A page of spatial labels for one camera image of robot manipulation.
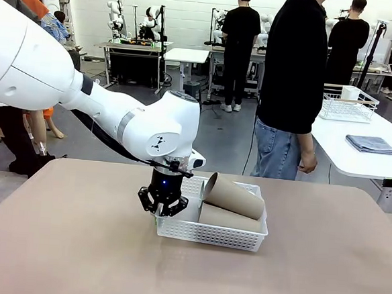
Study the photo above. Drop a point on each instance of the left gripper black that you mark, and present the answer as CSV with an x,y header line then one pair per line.
x,y
165,185

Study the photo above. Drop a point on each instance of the blue cleaning cloth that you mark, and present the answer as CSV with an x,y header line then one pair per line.
x,y
371,144

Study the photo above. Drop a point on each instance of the white perforated plastic basket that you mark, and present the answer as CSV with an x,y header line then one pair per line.
x,y
210,237

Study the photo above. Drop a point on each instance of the taupe brown tall cup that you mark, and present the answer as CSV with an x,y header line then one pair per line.
x,y
231,223
233,196

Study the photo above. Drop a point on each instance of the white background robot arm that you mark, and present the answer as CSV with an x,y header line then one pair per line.
x,y
114,17
151,22
218,24

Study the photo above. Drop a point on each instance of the person's left forearm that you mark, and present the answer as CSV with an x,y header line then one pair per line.
x,y
305,144

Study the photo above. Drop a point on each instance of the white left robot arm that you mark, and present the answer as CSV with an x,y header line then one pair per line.
x,y
37,65

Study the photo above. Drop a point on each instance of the person's left hand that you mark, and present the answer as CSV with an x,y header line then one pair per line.
x,y
308,163

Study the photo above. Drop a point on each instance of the white rounded table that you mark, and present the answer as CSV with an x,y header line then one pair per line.
x,y
336,157

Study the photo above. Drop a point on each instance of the white cup in rack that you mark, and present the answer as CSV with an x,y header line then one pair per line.
x,y
349,93

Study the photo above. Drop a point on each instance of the grey plastic stool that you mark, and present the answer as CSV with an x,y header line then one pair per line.
x,y
191,86

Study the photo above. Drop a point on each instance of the black tripod stand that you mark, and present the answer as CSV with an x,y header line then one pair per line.
x,y
370,55

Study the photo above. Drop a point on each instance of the work table with black panel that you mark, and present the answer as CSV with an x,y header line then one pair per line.
x,y
131,66

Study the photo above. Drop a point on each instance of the mannequin in orange clothes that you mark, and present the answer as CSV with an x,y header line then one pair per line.
x,y
36,125

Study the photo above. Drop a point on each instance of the person in black sweater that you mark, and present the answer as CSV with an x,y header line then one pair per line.
x,y
348,43

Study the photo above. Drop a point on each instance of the person in black shirt, jeans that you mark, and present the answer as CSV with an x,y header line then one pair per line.
x,y
291,76

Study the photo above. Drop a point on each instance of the white height-adjustable desk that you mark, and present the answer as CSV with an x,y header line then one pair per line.
x,y
185,54

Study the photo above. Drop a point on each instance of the light wooden work table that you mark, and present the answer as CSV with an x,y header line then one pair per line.
x,y
217,52

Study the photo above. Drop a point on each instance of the mannequin in grey vest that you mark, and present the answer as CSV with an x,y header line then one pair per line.
x,y
15,131

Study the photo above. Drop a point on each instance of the black pole stand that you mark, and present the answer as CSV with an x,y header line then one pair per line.
x,y
162,23

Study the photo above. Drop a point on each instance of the standing person in black clothes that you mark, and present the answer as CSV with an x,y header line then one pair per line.
x,y
240,39

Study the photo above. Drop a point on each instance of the seated person with phone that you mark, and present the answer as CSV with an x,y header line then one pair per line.
x,y
59,16

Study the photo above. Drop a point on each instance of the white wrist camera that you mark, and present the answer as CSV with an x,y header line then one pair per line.
x,y
198,161

